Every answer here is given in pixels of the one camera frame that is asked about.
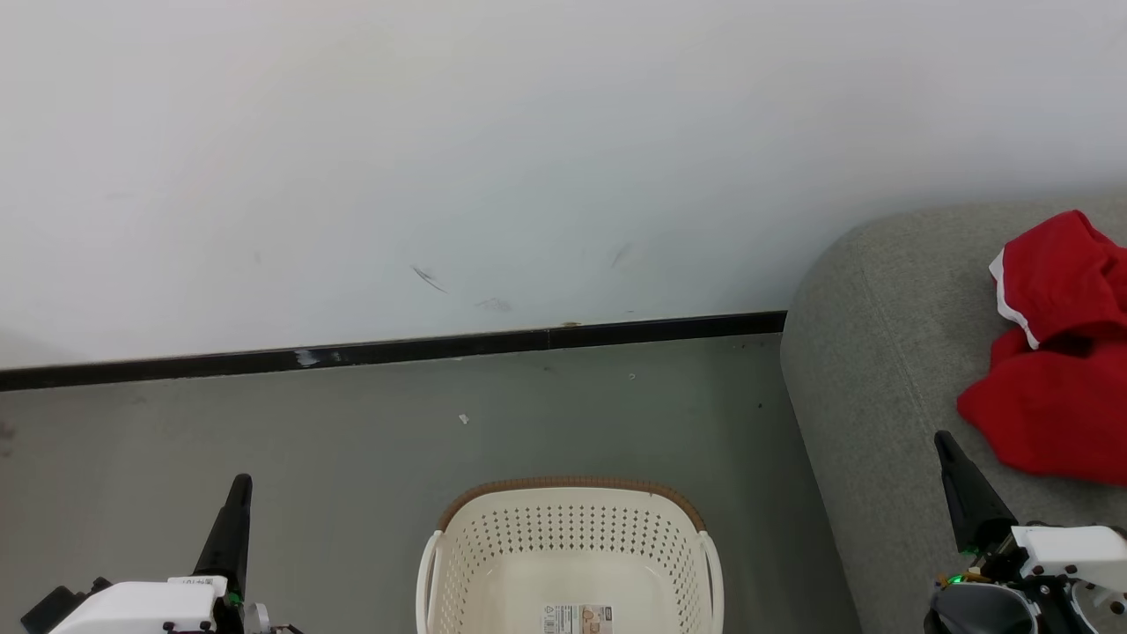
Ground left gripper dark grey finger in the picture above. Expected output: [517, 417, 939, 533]
[192, 474, 254, 601]

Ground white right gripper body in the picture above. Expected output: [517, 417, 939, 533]
[955, 524, 1127, 584]

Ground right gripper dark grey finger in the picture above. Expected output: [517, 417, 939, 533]
[933, 430, 1019, 556]

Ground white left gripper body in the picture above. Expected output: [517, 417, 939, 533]
[48, 577, 230, 634]

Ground plain red garment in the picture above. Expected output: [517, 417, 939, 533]
[957, 328, 1127, 487]

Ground red garment with white trim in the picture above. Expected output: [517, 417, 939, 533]
[989, 210, 1127, 350]

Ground grey fabric sofa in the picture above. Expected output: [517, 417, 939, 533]
[779, 198, 1127, 634]

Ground black baseboard strip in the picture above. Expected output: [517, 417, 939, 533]
[0, 311, 788, 393]

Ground cream perforated laundry basket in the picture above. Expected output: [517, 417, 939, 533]
[416, 476, 726, 634]

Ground paper label sticker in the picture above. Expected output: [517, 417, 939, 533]
[541, 604, 615, 634]

